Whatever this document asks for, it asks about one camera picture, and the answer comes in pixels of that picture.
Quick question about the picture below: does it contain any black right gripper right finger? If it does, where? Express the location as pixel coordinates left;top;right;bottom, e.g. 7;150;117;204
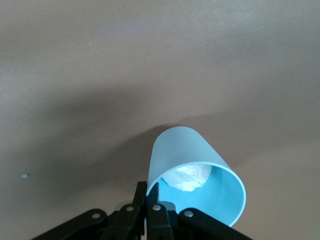
146;183;251;240

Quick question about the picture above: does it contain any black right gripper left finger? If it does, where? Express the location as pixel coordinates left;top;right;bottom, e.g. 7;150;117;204
31;181;148;240

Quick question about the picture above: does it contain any blue cup holding paper wad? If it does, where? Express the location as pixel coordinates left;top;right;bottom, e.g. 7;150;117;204
145;126;247;228

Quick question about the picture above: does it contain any crumpled white paper wad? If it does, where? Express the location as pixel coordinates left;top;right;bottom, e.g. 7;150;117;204
161;163;214;193

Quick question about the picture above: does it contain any brown table cover cloth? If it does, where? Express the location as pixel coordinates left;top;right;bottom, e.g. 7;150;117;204
0;0;320;240

